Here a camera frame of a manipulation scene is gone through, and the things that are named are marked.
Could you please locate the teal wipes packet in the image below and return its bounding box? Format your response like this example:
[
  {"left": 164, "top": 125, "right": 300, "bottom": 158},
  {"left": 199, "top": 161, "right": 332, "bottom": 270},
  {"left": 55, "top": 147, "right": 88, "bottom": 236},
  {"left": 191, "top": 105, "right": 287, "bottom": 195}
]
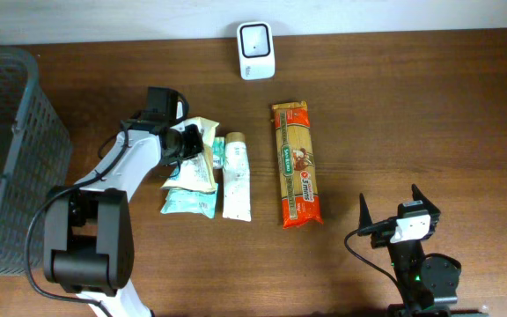
[{"left": 160, "top": 188, "right": 217, "bottom": 219}]

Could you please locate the orange spaghetti packet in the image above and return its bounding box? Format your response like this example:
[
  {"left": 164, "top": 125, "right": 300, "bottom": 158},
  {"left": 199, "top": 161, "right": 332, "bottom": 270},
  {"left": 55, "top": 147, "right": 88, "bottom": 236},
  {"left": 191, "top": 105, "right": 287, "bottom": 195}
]
[{"left": 272, "top": 101, "right": 323, "bottom": 228}]

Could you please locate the cream snack bag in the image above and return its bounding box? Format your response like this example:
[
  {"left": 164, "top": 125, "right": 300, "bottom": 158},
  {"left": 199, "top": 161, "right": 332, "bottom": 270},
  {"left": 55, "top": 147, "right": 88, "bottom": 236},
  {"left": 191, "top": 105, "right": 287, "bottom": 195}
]
[{"left": 161, "top": 117, "right": 219, "bottom": 194}]

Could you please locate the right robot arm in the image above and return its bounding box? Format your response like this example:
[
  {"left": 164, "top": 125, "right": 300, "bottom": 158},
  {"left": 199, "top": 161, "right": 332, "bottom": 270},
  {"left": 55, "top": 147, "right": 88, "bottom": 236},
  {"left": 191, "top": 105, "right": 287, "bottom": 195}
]
[{"left": 349, "top": 185, "right": 483, "bottom": 316}]

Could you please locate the small teal tissue pack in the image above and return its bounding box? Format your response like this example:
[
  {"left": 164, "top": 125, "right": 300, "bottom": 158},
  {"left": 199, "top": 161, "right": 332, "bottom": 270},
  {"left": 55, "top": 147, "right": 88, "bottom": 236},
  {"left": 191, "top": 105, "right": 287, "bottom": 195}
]
[{"left": 212, "top": 136, "right": 225, "bottom": 169}]

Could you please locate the white tube with tan cap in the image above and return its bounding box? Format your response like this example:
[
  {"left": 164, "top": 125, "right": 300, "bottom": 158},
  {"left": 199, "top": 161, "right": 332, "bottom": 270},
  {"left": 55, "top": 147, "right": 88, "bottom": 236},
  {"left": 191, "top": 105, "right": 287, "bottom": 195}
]
[{"left": 223, "top": 132, "right": 252, "bottom": 222}]

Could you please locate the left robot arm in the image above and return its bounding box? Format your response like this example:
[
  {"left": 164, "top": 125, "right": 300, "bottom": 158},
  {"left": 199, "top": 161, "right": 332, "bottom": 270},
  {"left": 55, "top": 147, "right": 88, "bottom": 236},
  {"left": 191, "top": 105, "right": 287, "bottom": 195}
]
[{"left": 39, "top": 87, "right": 204, "bottom": 316}]

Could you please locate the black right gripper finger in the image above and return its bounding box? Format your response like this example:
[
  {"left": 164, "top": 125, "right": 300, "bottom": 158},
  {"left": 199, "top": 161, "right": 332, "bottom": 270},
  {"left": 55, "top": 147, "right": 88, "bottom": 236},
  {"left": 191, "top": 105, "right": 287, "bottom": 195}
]
[
  {"left": 411, "top": 184, "right": 441, "bottom": 217},
  {"left": 357, "top": 193, "right": 373, "bottom": 236}
]

